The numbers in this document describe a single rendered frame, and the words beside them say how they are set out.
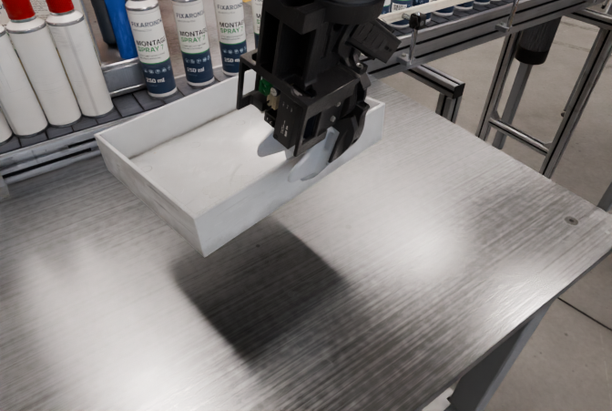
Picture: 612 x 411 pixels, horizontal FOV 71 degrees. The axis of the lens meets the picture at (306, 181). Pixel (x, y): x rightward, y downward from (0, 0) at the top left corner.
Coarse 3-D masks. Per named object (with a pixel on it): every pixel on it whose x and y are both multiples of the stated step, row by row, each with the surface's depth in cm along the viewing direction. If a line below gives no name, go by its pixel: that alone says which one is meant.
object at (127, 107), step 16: (176, 80) 83; (128, 96) 78; (144, 96) 78; (176, 96) 78; (112, 112) 74; (128, 112) 74; (48, 128) 70; (64, 128) 70; (80, 128) 70; (16, 144) 67; (32, 144) 67
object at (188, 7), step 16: (176, 0) 70; (192, 0) 70; (176, 16) 72; (192, 16) 72; (192, 32) 73; (192, 48) 75; (208, 48) 77; (192, 64) 77; (208, 64) 78; (192, 80) 79; (208, 80) 80
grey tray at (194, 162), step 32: (192, 96) 55; (224, 96) 58; (128, 128) 50; (160, 128) 53; (192, 128) 57; (224, 128) 57; (256, 128) 56; (128, 160) 44; (160, 160) 52; (192, 160) 51; (224, 160) 51; (256, 160) 51; (288, 160) 43; (160, 192) 40; (192, 192) 47; (224, 192) 46; (256, 192) 41; (288, 192) 45; (192, 224) 38; (224, 224) 40
